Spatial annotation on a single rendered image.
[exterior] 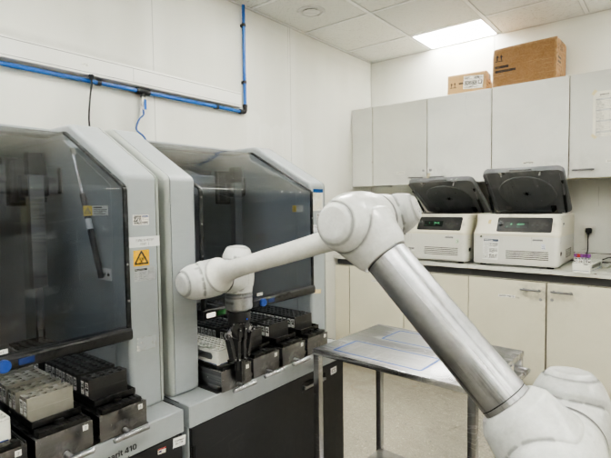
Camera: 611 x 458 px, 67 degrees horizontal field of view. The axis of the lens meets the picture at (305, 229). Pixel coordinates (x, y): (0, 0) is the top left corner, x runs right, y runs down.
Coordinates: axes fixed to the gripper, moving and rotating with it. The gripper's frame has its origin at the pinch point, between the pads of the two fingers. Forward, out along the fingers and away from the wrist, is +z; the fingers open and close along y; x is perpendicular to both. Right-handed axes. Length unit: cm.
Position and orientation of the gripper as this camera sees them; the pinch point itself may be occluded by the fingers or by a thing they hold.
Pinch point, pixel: (240, 370)
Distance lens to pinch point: 163.0
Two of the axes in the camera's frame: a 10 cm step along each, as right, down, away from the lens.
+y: -6.2, 0.5, -7.8
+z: 0.1, 10.0, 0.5
